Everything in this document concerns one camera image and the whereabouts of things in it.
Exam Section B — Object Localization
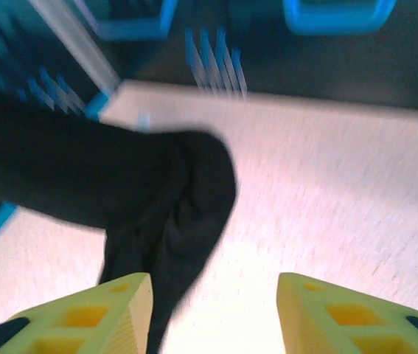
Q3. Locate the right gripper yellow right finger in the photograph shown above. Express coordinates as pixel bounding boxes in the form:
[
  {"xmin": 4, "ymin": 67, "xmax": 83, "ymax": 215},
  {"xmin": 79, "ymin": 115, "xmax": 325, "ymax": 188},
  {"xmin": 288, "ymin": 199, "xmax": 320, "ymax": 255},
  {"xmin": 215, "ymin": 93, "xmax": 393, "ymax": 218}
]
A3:
[{"xmin": 276, "ymin": 271, "xmax": 418, "ymax": 354}]

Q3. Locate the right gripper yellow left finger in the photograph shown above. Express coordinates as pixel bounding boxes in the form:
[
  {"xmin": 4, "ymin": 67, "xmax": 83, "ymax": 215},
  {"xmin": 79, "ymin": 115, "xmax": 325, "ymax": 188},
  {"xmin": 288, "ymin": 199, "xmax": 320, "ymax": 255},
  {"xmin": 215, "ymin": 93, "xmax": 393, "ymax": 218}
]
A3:
[{"xmin": 0, "ymin": 271, "xmax": 154, "ymax": 354}]

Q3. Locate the black t-shirt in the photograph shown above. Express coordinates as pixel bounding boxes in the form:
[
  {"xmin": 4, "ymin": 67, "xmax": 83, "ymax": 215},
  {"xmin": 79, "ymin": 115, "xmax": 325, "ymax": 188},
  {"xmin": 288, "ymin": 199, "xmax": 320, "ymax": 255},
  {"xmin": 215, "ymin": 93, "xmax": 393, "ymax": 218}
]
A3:
[{"xmin": 0, "ymin": 86, "xmax": 237, "ymax": 354}]

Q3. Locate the left aluminium frame post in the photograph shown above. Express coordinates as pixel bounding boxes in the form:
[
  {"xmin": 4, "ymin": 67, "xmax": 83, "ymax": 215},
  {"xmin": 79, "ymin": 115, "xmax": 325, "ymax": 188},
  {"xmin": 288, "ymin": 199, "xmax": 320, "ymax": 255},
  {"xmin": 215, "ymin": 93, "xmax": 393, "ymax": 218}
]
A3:
[{"xmin": 27, "ymin": 0, "xmax": 123, "ymax": 97}]

